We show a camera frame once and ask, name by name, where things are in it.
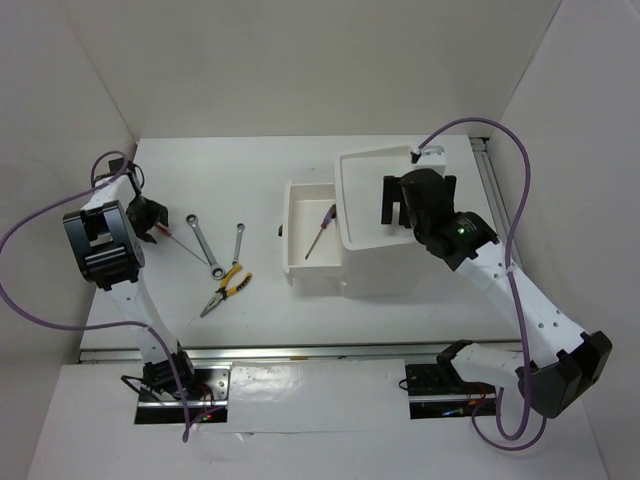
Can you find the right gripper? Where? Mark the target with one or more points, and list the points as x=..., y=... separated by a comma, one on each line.
x=392, y=192

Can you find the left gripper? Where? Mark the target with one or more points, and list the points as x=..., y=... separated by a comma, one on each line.
x=156, y=213

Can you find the red precision screwdriver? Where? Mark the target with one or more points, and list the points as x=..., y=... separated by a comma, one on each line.
x=168, y=234

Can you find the purple precision screwdriver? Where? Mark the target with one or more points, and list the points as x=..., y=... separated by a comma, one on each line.
x=327, y=219

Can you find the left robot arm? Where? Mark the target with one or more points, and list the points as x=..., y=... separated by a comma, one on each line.
x=106, y=237

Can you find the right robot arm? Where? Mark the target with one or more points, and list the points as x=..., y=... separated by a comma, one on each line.
x=559, y=359

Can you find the white drawer cabinet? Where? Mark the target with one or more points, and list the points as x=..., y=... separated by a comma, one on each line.
x=379, y=259

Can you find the large ratchet wrench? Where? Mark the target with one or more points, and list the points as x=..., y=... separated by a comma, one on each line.
x=216, y=270

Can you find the small ratchet wrench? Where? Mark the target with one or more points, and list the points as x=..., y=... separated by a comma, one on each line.
x=240, y=228

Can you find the yellow black pliers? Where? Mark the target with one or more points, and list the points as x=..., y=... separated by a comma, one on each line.
x=224, y=291

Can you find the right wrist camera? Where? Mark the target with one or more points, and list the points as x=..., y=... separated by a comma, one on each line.
x=429, y=157

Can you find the right aluminium rail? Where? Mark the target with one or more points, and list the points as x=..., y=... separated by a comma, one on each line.
x=479, y=146

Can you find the aluminium rail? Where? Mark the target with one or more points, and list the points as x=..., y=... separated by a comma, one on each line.
x=285, y=353
x=479, y=146

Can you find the front aluminium rail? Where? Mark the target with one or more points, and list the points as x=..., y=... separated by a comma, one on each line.
x=285, y=353

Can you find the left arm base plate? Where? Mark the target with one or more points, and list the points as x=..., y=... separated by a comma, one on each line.
x=207, y=399

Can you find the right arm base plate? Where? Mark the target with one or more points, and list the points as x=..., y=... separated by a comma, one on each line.
x=433, y=395

